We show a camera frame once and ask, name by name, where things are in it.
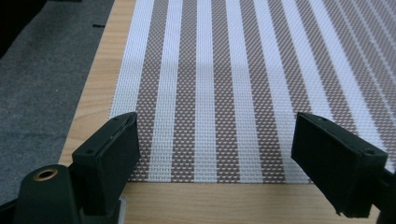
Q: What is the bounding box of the striped woven placemat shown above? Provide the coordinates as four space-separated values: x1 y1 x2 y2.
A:
108 0 396 184

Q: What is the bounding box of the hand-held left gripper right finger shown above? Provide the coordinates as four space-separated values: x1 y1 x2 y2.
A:
290 111 389 219

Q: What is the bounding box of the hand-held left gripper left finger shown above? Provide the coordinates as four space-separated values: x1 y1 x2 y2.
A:
71 111 141 217

